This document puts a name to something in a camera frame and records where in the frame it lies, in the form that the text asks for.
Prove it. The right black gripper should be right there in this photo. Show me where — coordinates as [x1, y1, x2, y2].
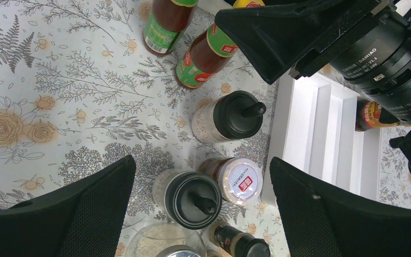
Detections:
[215, 1, 411, 124]

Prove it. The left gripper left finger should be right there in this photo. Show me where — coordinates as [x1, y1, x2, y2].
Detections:
[0, 155, 136, 256]

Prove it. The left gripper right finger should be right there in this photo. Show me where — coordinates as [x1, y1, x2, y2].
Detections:
[269, 157, 411, 256]

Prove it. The yellow cap sauce bottle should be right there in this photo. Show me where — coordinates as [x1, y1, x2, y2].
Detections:
[174, 0, 266, 90]
[142, 0, 199, 56]

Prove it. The white divided organizer tray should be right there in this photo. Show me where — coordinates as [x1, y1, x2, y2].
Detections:
[268, 74, 380, 200]

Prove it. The red lid chili sauce jar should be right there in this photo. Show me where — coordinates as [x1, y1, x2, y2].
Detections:
[355, 100, 403, 132]

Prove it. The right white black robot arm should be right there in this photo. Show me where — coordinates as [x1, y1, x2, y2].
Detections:
[215, 1, 411, 173]

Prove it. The glass jar with metal lid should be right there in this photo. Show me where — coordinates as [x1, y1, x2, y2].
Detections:
[125, 223, 207, 257]

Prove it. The small black pepper bottle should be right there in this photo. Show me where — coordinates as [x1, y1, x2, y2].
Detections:
[209, 221, 271, 257]

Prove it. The black spout lid shaker jar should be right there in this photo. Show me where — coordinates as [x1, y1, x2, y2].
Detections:
[191, 90, 267, 145]

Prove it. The floral patterned table mat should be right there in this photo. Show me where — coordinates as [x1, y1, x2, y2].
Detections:
[0, 0, 411, 257]

